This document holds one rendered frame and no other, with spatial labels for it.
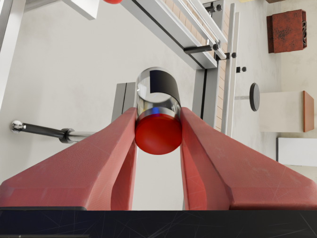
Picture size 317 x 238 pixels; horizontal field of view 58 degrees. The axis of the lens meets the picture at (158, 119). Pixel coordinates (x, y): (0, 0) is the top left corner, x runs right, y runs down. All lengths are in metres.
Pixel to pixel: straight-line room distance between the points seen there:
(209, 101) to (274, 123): 4.89
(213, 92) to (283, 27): 5.86
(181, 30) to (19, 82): 0.94
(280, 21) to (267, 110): 2.00
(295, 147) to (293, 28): 2.77
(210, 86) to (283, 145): 6.64
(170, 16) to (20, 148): 1.03
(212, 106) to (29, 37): 1.00
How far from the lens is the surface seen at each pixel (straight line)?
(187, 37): 0.88
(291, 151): 7.64
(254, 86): 3.09
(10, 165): 1.53
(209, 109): 1.05
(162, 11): 0.78
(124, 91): 1.31
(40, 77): 1.62
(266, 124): 5.95
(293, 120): 5.87
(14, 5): 0.53
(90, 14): 0.64
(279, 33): 6.89
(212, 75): 1.09
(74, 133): 1.49
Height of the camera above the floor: 1.30
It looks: 32 degrees down
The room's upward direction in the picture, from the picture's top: 90 degrees clockwise
